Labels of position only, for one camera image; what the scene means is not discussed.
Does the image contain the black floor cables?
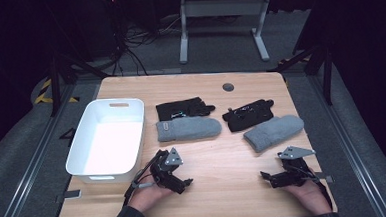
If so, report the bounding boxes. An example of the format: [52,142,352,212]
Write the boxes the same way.
[102,13,185,78]

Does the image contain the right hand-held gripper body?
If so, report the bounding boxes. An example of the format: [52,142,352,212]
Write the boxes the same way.
[268,144,318,190]

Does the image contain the black metal stand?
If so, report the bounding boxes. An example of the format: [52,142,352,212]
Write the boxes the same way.
[46,47,113,118]
[265,40,336,110]

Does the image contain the grey metal floor rail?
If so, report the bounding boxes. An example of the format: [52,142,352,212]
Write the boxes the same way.
[306,70,386,217]
[0,84,85,217]

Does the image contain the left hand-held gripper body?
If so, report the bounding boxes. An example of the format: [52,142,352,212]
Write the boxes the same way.
[148,146,187,196]

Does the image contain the white plastic bin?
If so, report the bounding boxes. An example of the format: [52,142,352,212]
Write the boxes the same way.
[61,96,150,186]

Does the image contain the white desk frame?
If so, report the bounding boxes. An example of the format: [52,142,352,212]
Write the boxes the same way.
[175,0,276,66]

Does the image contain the plain grey mitten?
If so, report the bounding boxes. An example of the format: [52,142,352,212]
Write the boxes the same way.
[241,113,307,154]

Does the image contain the person's right hand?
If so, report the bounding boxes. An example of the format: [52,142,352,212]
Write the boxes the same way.
[282,180,333,217]

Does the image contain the grey tape strip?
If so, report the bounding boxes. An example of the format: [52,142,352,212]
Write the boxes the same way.
[54,188,83,201]
[312,170,334,184]

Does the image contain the grey mitten with label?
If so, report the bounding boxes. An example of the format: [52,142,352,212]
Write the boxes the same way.
[155,115,224,143]

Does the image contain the person's left hand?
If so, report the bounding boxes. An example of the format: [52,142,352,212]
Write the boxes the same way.
[127,182,174,214]

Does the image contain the black glove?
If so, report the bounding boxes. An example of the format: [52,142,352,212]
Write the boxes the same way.
[154,95,217,122]
[221,97,277,134]

